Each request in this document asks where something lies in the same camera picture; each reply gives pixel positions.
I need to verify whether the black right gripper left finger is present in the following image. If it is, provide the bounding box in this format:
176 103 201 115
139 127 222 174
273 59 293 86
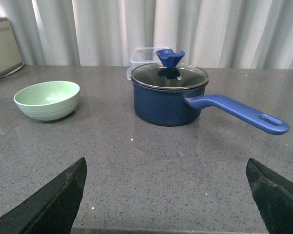
0 157 87 234

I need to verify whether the glass lid with blue knob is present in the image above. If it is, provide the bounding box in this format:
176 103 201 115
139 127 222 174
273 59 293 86
130 49 209 91

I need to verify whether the cream toaster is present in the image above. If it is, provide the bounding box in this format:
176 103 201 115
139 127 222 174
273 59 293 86
0 18 24 78

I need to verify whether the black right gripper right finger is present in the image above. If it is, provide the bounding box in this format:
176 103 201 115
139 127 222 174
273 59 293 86
246 158 293 234

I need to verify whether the clear plastic container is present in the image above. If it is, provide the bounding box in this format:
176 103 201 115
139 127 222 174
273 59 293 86
126 47 168 81

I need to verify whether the blue saucepan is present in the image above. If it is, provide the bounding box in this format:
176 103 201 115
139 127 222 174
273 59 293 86
133 82 290 135

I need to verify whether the green bowl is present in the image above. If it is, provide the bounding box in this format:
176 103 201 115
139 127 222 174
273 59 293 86
14 81 80 121

